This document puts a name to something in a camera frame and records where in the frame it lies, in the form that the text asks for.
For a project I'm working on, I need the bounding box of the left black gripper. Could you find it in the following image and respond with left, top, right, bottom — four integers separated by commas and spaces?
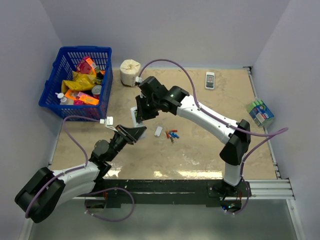
106, 124, 146, 162

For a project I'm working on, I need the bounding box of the long white remote control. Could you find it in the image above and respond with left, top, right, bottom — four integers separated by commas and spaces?
130, 106, 145, 127

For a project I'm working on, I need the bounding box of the white battery cover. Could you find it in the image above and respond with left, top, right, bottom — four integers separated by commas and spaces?
154, 126, 163, 137

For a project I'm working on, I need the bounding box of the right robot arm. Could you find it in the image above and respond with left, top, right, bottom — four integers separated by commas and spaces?
131, 76, 251, 197

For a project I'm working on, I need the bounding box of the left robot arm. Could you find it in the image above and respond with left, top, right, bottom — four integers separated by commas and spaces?
14, 124, 147, 223

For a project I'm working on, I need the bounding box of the small white remote control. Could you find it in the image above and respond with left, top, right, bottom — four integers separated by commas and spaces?
204, 71, 215, 90

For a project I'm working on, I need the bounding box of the wrapped toilet paper roll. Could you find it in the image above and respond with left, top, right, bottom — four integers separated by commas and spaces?
120, 59, 141, 87

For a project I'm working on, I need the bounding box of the red tin can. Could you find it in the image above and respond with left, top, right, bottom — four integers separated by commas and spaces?
91, 85, 102, 99

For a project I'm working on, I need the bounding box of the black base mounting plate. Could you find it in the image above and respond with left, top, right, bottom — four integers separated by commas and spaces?
92, 179, 252, 211

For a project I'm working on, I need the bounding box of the orange pink snack pack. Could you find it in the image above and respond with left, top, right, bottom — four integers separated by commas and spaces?
64, 89, 99, 106

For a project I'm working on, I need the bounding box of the yellow snack bag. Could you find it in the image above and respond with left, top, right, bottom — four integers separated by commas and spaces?
61, 71, 97, 94

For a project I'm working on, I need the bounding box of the pink snack box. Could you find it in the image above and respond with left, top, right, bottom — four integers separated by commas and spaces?
76, 56, 98, 75

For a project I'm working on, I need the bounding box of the white small bottle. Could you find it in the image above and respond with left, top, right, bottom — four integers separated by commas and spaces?
55, 92, 68, 105

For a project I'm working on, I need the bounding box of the blue plastic basket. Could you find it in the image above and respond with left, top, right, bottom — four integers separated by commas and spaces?
38, 46, 113, 121

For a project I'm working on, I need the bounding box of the green blue sponge pack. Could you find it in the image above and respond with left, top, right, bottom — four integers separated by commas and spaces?
246, 98, 275, 128

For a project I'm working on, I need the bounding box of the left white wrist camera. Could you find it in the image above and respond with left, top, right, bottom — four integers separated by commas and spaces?
99, 116, 118, 132

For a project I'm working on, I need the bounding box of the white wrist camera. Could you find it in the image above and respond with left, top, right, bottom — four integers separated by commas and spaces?
134, 76, 143, 86
99, 116, 118, 132

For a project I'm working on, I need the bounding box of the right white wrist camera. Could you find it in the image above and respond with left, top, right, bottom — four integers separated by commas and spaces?
134, 76, 143, 86

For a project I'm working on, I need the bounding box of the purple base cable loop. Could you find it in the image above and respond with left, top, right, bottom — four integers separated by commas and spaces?
84, 187, 136, 222

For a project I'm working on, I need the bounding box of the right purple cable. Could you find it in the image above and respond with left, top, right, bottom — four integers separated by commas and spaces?
138, 59, 290, 181

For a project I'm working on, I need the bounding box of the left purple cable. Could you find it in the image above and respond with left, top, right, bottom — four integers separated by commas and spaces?
24, 116, 102, 219

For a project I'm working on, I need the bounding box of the aluminium frame rail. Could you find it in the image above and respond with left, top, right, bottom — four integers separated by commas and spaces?
248, 179, 307, 240

